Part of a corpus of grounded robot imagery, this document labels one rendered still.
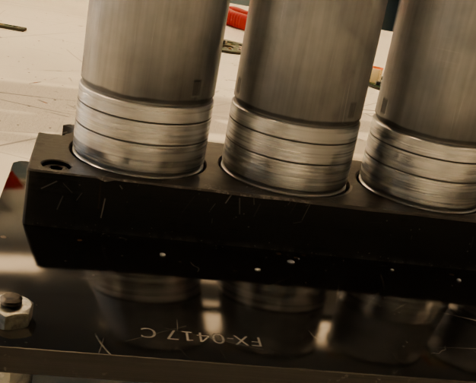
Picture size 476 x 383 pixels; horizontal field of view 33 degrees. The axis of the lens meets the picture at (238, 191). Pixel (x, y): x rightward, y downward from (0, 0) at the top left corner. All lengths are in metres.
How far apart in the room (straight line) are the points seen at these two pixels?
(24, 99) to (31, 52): 0.07
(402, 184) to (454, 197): 0.01
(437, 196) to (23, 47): 0.22
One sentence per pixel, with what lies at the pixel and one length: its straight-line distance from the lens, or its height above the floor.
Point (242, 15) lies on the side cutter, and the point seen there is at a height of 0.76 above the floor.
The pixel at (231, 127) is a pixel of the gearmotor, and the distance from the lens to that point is 0.15.
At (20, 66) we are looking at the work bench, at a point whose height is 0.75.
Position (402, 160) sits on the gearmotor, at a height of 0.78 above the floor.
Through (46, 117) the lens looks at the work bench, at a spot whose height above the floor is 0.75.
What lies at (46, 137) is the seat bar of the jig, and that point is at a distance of 0.16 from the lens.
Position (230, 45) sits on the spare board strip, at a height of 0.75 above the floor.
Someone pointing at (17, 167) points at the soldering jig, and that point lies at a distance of 0.17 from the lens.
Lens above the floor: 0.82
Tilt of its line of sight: 19 degrees down
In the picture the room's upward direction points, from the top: 10 degrees clockwise
